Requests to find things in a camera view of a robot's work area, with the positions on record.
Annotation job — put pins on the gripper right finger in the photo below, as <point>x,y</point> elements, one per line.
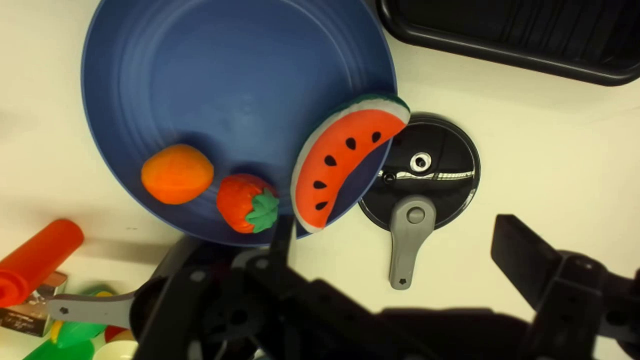
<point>565,290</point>

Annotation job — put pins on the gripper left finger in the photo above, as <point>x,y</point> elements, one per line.
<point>280,305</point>

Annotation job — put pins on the toy strawberry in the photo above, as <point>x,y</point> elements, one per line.
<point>242,202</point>

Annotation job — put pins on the toy watermelon slice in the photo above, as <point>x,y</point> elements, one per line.
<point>340,160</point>

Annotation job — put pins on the orange toy fruit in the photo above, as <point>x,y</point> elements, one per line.
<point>176,173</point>

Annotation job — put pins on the white cup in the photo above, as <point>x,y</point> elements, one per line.
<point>117,351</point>

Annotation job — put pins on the blue ridged plate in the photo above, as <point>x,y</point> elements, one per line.
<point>225,100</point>

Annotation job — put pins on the green plastic toy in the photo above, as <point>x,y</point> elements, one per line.
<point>70,337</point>

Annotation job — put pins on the orange plastic cylinder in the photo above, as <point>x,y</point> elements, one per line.
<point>35,260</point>

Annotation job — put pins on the small printed box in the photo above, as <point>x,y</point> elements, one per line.
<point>27,312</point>

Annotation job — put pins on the black tray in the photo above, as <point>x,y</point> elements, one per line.
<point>525,30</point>

